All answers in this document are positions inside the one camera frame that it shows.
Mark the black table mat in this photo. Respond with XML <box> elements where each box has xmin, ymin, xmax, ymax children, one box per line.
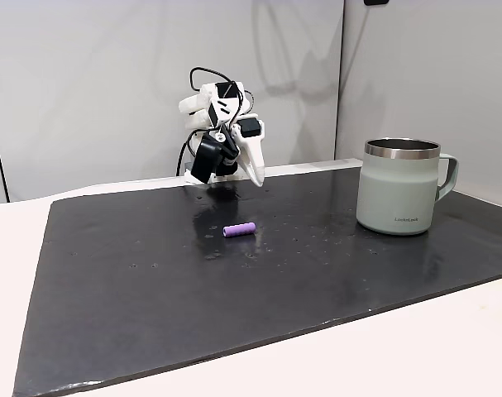
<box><xmin>11</xmin><ymin>165</ymin><xmax>502</xmax><ymax>397</ymax></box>

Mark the purple pen grip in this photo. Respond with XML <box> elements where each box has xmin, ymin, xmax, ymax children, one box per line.
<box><xmin>222</xmin><ymin>222</ymin><xmax>257</xmax><ymax>240</ymax></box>

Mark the pale green steel mug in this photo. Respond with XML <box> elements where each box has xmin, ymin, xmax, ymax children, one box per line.
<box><xmin>355</xmin><ymin>137</ymin><xmax>461</xmax><ymax>237</ymax></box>

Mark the black camera cable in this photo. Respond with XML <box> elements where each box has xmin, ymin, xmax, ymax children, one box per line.
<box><xmin>175</xmin><ymin>66</ymin><xmax>256</xmax><ymax>178</ymax></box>

